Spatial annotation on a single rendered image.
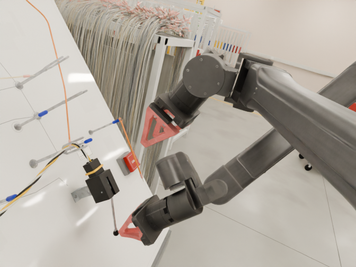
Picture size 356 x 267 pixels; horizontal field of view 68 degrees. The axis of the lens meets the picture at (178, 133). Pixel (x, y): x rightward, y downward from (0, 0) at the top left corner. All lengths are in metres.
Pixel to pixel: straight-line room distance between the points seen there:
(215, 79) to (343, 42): 8.15
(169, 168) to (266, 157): 0.18
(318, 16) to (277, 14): 1.02
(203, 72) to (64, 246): 0.44
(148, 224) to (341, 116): 0.42
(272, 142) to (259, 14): 8.09
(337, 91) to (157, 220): 0.41
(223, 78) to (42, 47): 0.52
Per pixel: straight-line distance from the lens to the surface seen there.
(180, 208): 0.51
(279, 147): 0.51
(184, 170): 0.52
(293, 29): 8.43
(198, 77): 0.36
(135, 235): 0.61
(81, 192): 0.64
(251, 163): 0.50
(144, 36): 1.08
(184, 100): 0.44
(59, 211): 0.61
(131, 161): 0.78
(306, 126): 0.25
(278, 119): 0.29
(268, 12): 8.53
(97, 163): 0.60
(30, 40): 0.75
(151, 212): 0.55
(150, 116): 0.45
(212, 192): 0.48
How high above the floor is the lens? 1.51
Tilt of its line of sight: 22 degrees down
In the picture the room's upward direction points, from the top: 15 degrees clockwise
